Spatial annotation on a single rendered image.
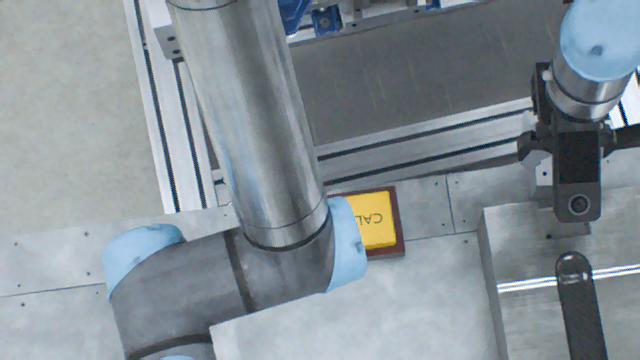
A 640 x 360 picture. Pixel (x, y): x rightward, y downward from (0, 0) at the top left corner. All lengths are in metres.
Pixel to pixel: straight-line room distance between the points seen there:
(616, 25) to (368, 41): 1.10
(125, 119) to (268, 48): 1.49
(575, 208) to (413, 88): 0.89
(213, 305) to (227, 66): 0.24
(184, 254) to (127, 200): 1.27
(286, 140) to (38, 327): 0.59
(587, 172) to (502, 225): 0.13
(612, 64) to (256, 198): 0.33
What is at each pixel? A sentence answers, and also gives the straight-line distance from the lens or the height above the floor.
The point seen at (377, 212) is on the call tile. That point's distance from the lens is 1.37.
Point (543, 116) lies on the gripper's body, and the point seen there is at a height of 0.98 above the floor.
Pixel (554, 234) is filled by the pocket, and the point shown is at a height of 0.86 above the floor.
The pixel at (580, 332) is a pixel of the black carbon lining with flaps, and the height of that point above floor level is 0.88.
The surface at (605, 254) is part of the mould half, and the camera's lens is 1.33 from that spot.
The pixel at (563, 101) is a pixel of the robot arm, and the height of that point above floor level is 1.07.
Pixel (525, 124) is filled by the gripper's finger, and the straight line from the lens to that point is 1.36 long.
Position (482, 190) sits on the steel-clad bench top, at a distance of 1.43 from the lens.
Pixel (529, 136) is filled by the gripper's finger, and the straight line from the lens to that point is 1.28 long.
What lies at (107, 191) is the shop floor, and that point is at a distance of 2.31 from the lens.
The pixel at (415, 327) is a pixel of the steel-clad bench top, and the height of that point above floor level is 0.80.
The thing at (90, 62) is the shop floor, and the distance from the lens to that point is 2.40.
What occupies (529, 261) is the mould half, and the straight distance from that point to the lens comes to 1.32.
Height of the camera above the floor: 2.16
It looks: 73 degrees down
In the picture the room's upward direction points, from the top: 9 degrees counter-clockwise
